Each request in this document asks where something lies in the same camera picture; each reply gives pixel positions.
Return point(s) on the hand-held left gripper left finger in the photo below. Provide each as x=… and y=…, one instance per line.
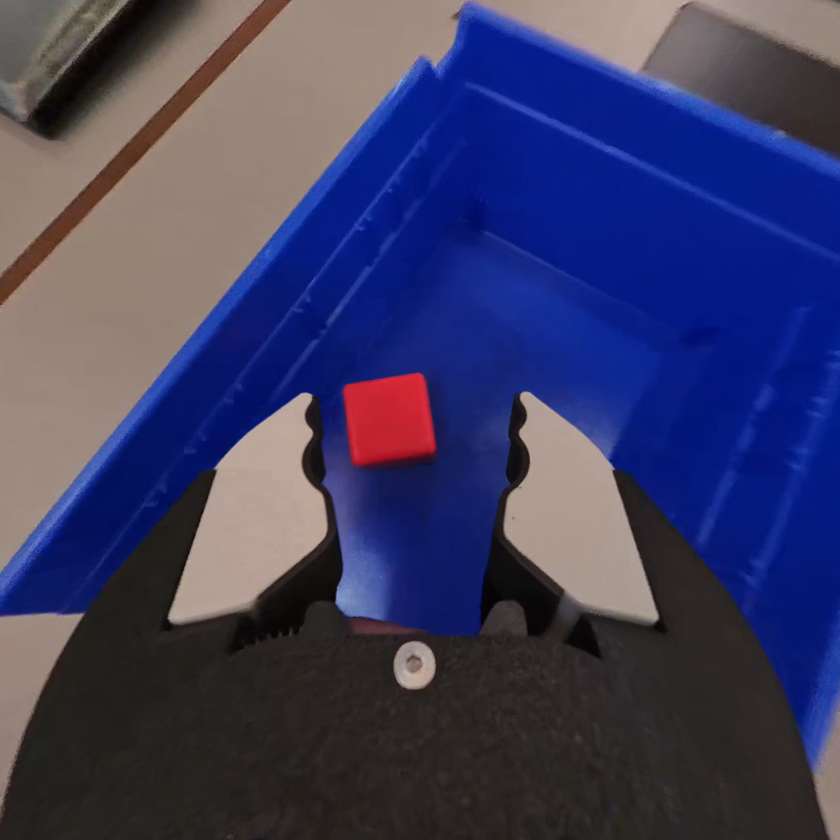
x=249, y=525

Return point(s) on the adjacent grey desk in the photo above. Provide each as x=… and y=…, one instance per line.
x=39, y=184

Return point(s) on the blue plastic bin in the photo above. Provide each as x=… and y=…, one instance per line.
x=558, y=229

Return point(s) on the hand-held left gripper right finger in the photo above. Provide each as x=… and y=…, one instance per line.
x=577, y=525

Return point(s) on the red cube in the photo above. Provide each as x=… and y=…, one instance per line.
x=388, y=420

